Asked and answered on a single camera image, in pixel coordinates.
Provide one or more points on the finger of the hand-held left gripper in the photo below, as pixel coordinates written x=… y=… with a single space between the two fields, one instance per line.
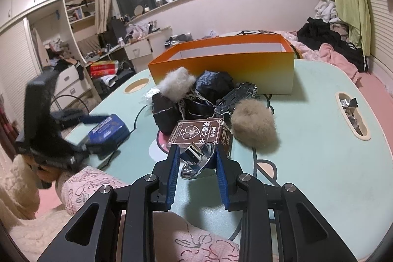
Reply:
x=92 y=149
x=92 y=119

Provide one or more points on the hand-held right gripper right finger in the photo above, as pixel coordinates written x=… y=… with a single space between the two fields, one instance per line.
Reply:
x=221 y=176

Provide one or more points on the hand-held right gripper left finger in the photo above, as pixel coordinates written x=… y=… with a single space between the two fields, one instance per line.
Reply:
x=173 y=176

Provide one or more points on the blue case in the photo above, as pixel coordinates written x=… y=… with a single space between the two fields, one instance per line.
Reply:
x=107 y=128

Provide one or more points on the silver metal cup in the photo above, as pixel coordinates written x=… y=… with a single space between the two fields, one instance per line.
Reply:
x=196 y=163

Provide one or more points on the orange cardboard box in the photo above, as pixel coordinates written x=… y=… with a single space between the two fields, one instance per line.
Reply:
x=230 y=68

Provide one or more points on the person's left forearm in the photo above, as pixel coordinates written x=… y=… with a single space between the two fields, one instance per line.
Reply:
x=89 y=185

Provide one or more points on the mint cartoon print desktop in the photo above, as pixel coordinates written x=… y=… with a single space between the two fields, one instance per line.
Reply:
x=307 y=157

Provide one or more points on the white drawer cabinet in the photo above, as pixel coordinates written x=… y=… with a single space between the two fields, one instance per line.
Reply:
x=69 y=77

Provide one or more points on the white louvered sliding door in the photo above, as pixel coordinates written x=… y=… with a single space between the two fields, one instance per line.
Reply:
x=12 y=71

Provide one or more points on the brown card box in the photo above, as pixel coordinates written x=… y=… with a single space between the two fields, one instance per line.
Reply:
x=196 y=131

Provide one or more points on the red package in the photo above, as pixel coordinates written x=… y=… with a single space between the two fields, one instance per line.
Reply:
x=104 y=68

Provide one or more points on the black sparkly case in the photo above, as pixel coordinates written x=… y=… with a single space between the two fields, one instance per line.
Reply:
x=164 y=117

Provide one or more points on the beige fur ball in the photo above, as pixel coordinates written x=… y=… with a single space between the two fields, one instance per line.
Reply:
x=253 y=124

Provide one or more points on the black toy car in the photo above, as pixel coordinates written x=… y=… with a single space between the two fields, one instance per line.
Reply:
x=233 y=97

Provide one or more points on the white desk with drawer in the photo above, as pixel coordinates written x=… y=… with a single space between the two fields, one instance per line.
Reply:
x=138 y=48

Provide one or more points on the cream fuzzy blanket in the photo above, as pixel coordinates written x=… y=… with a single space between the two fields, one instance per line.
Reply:
x=21 y=203

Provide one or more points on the white fur ball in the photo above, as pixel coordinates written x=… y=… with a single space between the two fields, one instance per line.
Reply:
x=176 y=82

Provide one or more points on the black satin lace cloth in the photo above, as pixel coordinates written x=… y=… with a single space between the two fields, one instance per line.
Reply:
x=215 y=82

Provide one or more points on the white shelf unit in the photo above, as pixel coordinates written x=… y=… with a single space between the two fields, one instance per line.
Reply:
x=76 y=15

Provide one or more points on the black white striped cloth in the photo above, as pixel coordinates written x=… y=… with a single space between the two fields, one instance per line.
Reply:
x=172 y=41

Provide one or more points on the round mirror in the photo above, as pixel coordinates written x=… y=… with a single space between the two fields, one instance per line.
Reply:
x=138 y=9

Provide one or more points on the small clear bottle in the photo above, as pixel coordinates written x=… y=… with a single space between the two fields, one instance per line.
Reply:
x=158 y=1

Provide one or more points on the silver foil wrappers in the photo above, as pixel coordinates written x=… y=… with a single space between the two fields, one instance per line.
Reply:
x=348 y=104

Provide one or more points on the pink blanket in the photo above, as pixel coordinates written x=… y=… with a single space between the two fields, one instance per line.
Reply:
x=334 y=58

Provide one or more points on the black clothes pile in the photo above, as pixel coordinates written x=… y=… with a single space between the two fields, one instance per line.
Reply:
x=322 y=31

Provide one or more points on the pink bed sheet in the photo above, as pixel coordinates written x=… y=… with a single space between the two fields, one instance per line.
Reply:
x=377 y=90

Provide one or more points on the white clothes pile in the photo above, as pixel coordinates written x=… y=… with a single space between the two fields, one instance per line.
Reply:
x=327 y=8

